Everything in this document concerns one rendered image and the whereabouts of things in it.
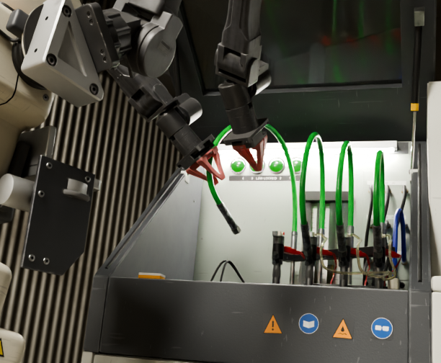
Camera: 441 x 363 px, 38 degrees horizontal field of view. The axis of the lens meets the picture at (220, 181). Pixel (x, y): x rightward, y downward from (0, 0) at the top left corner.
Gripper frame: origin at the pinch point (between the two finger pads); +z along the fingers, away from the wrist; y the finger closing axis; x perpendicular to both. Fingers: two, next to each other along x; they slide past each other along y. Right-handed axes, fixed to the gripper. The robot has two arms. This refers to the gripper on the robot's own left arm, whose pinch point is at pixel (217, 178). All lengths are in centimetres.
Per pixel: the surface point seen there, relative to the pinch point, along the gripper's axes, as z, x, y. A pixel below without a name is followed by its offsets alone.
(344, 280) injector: 36.7, -1.6, -8.9
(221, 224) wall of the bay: 12.9, -20.8, 34.4
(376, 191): 23.4, -7.8, -27.7
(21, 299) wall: -9, -24, 186
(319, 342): 34.8, 25.8, -20.2
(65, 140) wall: -59, -91, 169
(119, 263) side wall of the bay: -0.2, 27.5, 13.0
